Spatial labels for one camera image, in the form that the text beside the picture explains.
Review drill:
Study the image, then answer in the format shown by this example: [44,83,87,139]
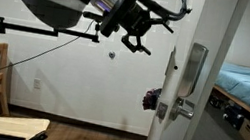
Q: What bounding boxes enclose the black bag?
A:
[220,100,248,131]

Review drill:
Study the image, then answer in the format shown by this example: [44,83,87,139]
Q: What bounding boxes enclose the dark wall baseboard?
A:
[5,103,150,140]

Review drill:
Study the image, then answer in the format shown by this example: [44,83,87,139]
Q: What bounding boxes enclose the silver door latch plate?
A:
[155,101,169,121]

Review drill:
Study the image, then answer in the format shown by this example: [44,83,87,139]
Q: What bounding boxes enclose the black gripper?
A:
[97,0,160,57]

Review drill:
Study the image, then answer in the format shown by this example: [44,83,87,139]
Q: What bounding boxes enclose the thin black cable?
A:
[0,5,96,103]

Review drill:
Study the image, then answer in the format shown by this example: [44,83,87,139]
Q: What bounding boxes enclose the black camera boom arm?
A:
[0,16,102,51]

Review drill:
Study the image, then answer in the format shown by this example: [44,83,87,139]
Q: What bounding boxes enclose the small dark item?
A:
[207,93,226,110]

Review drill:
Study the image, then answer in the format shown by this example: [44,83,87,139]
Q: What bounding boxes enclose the silver lever door handle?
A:
[168,96,197,124]

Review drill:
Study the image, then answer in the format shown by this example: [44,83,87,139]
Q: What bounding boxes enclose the silver electronic lock plate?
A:
[175,40,210,101]

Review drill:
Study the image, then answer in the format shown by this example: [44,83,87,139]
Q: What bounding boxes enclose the round silver wall doorstop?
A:
[107,49,117,60]

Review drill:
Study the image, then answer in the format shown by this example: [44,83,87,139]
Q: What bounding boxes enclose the white wall outlet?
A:
[32,77,43,90]

